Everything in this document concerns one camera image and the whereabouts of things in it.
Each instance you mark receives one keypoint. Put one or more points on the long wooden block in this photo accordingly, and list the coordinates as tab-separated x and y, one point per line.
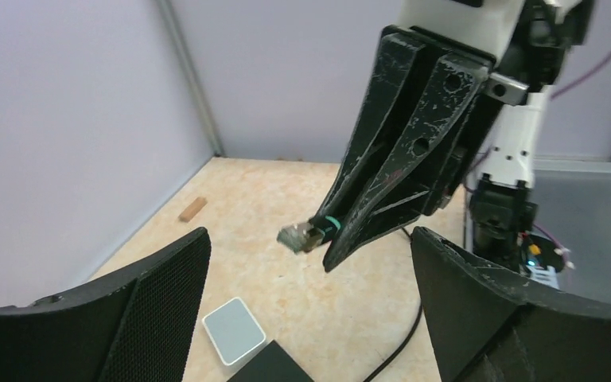
192	209

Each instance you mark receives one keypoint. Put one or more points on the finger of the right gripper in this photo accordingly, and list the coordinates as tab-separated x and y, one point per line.
462	80
389	174

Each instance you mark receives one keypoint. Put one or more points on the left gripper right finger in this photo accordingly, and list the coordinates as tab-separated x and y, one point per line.
487	323

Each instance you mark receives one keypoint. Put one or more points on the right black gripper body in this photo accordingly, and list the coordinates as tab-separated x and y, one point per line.
526	41

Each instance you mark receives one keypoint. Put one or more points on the black network switch box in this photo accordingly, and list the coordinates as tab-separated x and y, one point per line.
271	364

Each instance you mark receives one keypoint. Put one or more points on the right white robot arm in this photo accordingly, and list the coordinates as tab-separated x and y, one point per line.
498	139

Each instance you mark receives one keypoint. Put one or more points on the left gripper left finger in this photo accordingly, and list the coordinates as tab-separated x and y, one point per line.
133	324

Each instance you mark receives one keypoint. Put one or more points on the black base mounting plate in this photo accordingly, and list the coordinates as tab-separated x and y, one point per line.
542	259

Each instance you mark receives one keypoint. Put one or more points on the grey card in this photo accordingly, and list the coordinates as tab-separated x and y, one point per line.
234	332

